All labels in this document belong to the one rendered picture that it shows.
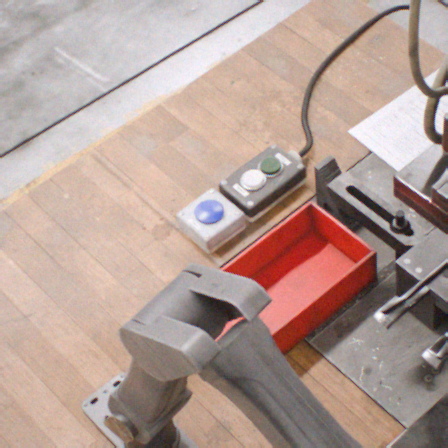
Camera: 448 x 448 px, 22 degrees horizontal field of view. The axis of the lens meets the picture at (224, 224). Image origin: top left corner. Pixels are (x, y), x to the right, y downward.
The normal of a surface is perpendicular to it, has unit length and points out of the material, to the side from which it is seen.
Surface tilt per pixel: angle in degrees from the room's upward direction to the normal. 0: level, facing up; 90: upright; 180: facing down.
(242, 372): 37
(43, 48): 0
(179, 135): 0
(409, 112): 1
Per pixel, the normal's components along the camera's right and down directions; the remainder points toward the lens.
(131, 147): -0.11, -0.62
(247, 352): 0.36, -0.21
